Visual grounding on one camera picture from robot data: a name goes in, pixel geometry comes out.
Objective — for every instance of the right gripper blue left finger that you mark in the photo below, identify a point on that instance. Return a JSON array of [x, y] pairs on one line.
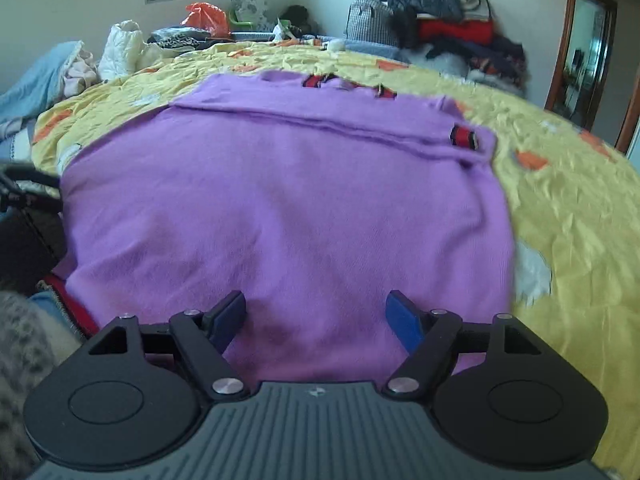
[[201, 338]]

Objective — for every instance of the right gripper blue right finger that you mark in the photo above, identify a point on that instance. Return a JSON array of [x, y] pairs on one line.
[[430, 340]]

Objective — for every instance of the purple sweater red collar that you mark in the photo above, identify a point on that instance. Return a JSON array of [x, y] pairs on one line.
[[315, 202]]

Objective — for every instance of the pile of dark clothes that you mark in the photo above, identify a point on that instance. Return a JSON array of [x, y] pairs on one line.
[[466, 29]]

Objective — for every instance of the yellow carrot print bedspread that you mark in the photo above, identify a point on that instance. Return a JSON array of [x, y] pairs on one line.
[[574, 201]]

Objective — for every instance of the blue striped blanket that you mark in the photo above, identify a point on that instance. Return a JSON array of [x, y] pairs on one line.
[[372, 48]]

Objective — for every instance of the orange plastic bag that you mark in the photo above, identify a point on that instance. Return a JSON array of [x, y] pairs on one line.
[[206, 16]]

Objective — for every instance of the checkered houndstooth bag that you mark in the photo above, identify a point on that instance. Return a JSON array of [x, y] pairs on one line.
[[371, 21]]

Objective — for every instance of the floral white pillow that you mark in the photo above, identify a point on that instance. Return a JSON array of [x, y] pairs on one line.
[[253, 12]]

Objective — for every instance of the wooden door frame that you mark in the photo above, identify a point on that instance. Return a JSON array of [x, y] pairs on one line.
[[595, 83]]

